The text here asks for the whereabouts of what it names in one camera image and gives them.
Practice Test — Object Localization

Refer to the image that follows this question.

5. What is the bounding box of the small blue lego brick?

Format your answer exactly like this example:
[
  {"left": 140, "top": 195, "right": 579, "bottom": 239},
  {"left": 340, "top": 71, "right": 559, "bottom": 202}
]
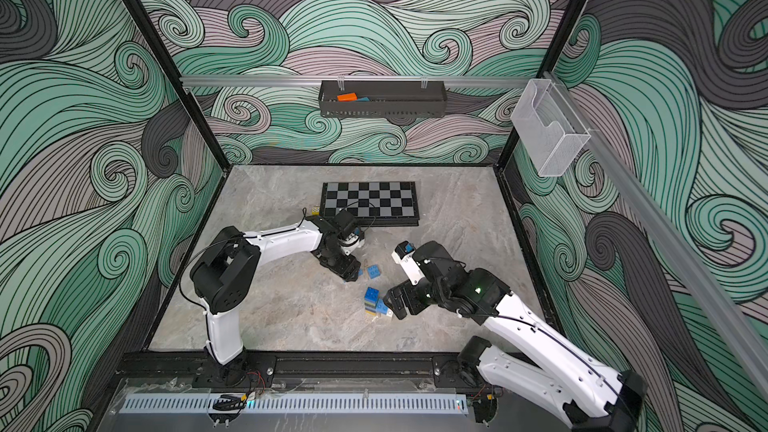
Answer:
[{"left": 367, "top": 265, "right": 381, "bottom": 279}]

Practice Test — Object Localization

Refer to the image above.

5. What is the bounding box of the blue square lego brick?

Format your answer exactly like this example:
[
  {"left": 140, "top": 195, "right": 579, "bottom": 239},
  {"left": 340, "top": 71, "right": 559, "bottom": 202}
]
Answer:
[{"left": 364, "top": 287, "right": 379, "bottom": 307}]

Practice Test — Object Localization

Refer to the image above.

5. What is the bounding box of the blue long lego brick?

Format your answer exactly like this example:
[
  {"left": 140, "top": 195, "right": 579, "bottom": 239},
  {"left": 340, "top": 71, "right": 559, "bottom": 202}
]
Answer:
[{"left": 376, "top": 299, "right": 390, "bottom": 316}]

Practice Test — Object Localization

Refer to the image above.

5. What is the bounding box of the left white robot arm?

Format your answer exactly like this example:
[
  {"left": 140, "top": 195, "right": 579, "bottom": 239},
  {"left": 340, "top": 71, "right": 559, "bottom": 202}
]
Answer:
[{"left": 189, "top": 210, "right": 366, "bottom": 366}]

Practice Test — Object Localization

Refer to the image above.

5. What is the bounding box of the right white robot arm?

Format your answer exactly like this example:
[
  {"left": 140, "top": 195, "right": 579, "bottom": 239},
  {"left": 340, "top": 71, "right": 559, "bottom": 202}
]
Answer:
[{"left": 383, "top": 241, "right": 647, "bottom": 431}]

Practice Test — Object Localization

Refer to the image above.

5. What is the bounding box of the black chessboard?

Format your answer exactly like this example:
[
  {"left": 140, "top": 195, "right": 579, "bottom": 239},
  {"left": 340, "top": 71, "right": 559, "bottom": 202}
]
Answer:
[{"left": 318, "top": 181, "right": 420, "bottom": 227}]

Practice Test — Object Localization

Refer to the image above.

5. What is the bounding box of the orange block in tray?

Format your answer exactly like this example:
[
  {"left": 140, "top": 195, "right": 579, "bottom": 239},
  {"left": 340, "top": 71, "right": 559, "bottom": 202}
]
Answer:
[{"left": 337, "top": 93, "right": 358, "bottom": 102}]

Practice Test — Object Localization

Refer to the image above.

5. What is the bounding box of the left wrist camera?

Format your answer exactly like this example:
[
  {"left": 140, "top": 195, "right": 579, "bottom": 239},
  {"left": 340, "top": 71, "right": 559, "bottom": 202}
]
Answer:
[{"left": 339, "top": 227, "right": 365, "bottom": 256}]

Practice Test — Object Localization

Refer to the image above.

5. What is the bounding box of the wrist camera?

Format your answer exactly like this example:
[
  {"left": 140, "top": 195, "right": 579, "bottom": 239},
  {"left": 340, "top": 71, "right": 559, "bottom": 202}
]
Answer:
[
  {"left": 339, "top": 227, "right": 365, "bottom": 256},
  {"left": 391, "top": 241, "right": 425, "bottom": 286}
]

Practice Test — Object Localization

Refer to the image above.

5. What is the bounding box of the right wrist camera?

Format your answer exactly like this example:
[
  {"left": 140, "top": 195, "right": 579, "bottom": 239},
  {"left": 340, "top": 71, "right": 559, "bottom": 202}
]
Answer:
[{"left": 391, "top": 241, "right": 425, "bottom": 286}]

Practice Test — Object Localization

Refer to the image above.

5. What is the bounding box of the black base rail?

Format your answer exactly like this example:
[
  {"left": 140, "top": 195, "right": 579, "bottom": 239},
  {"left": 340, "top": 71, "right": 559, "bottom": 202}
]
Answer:
[{"left": 115, "top": 350, "right": 484, "bottom": 392}]

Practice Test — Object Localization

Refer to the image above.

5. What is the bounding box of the black wall tray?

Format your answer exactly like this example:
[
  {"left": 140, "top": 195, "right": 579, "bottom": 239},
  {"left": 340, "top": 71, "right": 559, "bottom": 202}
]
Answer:
[{"left": 318, "top": 81, "right": 448, "bottom": 120}]

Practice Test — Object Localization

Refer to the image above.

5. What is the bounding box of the clear plastic wall holder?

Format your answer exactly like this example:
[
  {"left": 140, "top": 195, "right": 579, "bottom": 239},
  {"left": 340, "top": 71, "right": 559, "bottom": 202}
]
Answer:
[{"left": 511, "top": 79, "right": 591, "bottom": 177}]

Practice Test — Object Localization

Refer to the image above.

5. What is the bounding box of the aluminium rail right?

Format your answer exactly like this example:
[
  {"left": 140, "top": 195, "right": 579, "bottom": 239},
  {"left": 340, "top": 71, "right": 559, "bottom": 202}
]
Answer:
[{"left": 543, "top": 72, "right": 767, "bottom": 397}]

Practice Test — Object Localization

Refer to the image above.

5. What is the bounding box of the aluminium rail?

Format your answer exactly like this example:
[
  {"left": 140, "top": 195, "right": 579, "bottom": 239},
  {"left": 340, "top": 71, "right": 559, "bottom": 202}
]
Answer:
[
  {"left": 180, "top": 74, "right": 530, "bottom": 89},
  {"left": 543, "top": 72, "right": 767, "bottom": 397}
]

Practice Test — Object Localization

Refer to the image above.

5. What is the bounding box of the aluminium rail back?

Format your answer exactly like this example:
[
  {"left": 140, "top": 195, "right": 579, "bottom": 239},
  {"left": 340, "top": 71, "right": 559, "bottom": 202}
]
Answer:
[{"left": 180, "top": 74, "right": 530, "bottom": 89}]

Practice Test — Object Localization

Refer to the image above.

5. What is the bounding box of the white slotted cable duct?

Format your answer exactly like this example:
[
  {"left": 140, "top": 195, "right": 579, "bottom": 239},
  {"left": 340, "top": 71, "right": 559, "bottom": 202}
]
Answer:
[{"left": 117, "top": 392, "right": 469, "bottom": 416}]

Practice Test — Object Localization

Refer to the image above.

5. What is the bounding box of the black corner frame post right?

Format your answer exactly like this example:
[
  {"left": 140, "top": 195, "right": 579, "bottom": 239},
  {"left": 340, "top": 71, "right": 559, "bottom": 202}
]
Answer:
[{"left": 494, "top": 0, "right": 588, "bottom": 176}]

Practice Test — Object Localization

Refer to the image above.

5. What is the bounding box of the black corner frame post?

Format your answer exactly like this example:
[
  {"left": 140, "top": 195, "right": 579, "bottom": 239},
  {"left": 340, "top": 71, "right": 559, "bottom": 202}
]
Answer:
[
  {"left": 494, "top": 0, "right": 588, "bottom": 176},
  {"left": 121, "top": 0, "right": 232, "bottom": 176}
]

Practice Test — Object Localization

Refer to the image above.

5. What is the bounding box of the black corner frame post left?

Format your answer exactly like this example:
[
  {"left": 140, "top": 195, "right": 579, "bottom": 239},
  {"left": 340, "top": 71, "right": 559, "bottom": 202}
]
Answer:
[{"left": 121, "top": 0, "right": 232, "bottom": 176}]

